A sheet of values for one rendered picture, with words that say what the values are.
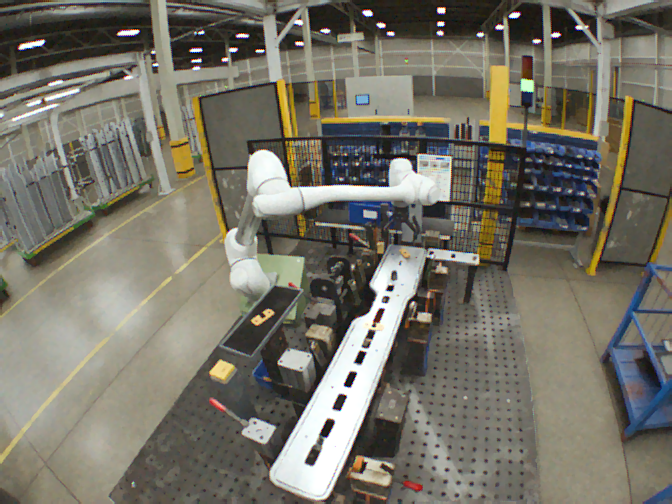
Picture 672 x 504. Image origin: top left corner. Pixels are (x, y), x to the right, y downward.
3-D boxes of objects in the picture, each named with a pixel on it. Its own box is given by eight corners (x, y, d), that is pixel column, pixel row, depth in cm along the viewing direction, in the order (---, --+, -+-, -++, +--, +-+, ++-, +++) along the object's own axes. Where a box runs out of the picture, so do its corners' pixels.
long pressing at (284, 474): (334, 508, 64) (334, 507, 64) (262, 479, 73) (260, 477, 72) (428, 249, 172) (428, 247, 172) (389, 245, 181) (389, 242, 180)
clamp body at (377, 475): (388, 519, 80) (395, 494, 61) (347, 508, 85) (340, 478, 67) (397, 494, 88) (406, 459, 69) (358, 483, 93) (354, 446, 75)
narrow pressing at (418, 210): (421, 242, 178) (423, 186, 161) (401, 239, 182) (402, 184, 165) (421, 241, 178) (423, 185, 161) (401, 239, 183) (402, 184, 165)
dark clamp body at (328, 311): (341, 379, 137) (333, 319, 118) (315, 372, 142) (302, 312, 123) (349, 362, 145) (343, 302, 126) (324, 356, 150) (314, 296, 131)
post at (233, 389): (262, 446, 109) (226, 385, 86) (247, 439, 111) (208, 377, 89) (271, 432, 114) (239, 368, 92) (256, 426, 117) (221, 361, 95)
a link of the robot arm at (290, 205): (305, 201, 114) (293, 174, 119) (256, 212, 108) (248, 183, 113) (301, 220, 125) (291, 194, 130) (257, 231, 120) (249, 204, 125)
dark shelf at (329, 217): (452, 240, 176) (453, 236, 175) (313, 225, 209) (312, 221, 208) (454, 224, 193) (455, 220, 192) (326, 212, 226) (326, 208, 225)
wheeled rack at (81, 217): (32, 269, 417) (-2, 186, 328) (22, 262, 452) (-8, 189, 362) (99, 224, 569) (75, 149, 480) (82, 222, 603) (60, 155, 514)
